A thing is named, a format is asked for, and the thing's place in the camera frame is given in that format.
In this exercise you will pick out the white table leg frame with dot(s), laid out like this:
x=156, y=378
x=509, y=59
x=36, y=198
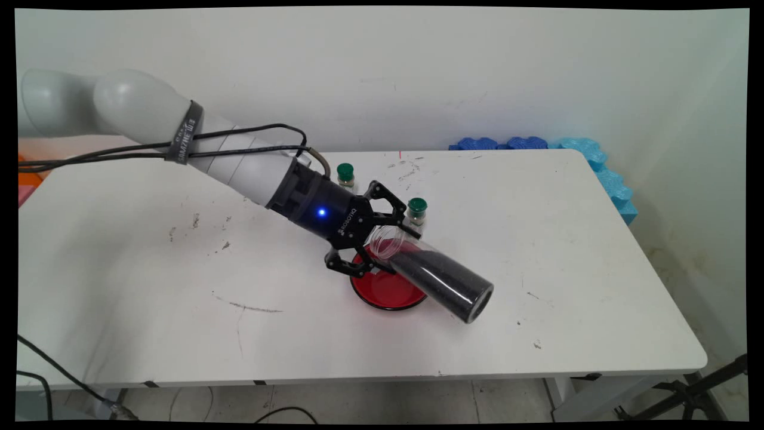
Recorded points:
x=588, y=400

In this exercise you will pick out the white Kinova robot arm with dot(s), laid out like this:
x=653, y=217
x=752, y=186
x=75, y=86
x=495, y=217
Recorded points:
x=137, y=107

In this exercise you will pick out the green-lid spice bottle tan label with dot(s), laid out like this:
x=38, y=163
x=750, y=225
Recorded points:
x=345, y=172

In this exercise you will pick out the pink object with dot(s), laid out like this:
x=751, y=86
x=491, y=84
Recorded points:
x=25, y=194

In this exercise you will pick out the black tripod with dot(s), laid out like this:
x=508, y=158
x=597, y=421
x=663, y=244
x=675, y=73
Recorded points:
x=692, y=391

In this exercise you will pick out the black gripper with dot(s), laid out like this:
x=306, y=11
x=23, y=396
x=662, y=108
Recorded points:
x=322, y=209

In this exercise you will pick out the clear jar with black grains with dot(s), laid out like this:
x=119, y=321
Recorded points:
x=441, y=280

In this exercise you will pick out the red bowl with black rim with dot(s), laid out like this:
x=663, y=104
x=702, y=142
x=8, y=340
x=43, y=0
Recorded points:
x=388, y=294

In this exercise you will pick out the green-lid spice bottle dark label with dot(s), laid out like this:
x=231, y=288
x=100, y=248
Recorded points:
x=417, y=206

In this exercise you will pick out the dark blue foam piece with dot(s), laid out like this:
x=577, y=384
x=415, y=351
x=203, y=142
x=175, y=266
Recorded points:
x=526, y=143
x=474, y=144

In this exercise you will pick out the orange object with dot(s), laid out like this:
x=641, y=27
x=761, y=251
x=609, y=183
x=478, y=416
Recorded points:
x=28, y=177

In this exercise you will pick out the light blue foam mat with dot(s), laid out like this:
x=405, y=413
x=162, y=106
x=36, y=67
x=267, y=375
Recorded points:
x=609, y=179

